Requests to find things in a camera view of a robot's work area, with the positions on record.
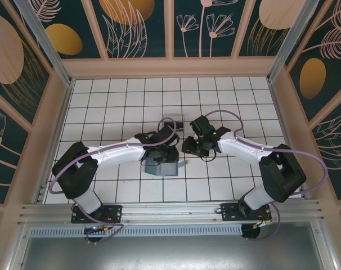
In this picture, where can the dark green plastic card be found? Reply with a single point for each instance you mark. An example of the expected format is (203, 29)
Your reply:
(179, 126)

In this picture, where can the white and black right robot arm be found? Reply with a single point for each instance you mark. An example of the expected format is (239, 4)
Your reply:
(241, 146)

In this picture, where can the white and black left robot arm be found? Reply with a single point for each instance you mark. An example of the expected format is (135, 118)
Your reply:
(117, 153)

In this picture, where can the yellow power connector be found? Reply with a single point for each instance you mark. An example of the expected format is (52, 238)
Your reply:
(106, 230)
(256, 225)

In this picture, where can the small green LED board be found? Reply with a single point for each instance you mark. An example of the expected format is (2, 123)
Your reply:
(94, 228)

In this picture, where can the grey metal sheet panel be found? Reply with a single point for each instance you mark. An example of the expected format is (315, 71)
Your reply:
(170, 253)

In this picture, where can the aluminium mounting rail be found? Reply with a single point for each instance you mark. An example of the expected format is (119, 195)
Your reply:
(173, 209)

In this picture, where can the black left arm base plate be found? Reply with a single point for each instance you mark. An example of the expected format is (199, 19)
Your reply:
(114, 213)

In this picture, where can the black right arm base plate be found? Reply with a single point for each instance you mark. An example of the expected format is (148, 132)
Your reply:
(229, 212)

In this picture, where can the aluminium frame post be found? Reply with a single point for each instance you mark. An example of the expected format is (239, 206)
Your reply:
(45, 42)
(284, 42)

